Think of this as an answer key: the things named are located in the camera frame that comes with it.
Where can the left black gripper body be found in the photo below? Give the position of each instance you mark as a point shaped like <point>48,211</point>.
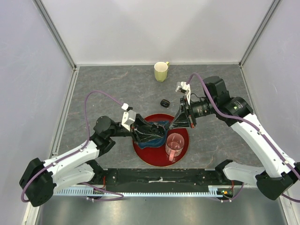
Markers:
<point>137,136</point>

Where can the blue leaf-shaped dish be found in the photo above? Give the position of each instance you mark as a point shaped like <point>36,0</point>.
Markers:
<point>155,143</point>

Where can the left aluminium frame post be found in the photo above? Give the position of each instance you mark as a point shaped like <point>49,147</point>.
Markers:
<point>52,28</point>

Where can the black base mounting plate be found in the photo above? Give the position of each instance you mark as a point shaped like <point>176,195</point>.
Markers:
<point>159,180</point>

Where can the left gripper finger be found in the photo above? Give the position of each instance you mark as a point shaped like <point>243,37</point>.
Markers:
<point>141,123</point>
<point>144,137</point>

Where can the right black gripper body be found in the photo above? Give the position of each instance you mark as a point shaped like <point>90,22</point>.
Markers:
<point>192,121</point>

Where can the black earbud case gold rim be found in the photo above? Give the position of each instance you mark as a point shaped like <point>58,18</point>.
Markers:
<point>164,103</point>

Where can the round red tray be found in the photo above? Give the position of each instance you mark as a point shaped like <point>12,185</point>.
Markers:
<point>158,156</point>

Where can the aluminium frame post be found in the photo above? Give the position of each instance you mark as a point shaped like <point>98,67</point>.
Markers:
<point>52,28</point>
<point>259,31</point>

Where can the slotted cable duct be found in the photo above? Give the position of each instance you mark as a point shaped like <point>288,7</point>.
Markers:
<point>91,192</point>

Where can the yellow-green ceramic mug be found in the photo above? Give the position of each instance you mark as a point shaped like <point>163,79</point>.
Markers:
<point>161,70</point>

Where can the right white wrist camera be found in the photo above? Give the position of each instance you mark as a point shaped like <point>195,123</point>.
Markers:
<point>184,88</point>

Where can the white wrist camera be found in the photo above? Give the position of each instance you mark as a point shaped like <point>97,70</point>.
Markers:
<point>128,117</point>
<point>184,88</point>

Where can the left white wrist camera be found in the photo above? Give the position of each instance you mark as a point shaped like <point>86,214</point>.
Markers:
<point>128,117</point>

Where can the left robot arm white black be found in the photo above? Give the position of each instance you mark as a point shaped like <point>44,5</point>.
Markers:
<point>42,179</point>

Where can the pink glass mug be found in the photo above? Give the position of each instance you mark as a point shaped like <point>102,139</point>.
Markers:
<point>174,145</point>

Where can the right aluminium frame post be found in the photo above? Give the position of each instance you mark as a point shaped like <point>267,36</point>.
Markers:
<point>259,31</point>

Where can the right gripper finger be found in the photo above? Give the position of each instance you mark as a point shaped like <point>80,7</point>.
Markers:
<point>187,125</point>
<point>179,119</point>

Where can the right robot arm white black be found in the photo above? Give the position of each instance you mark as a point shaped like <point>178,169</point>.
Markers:
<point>278,171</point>

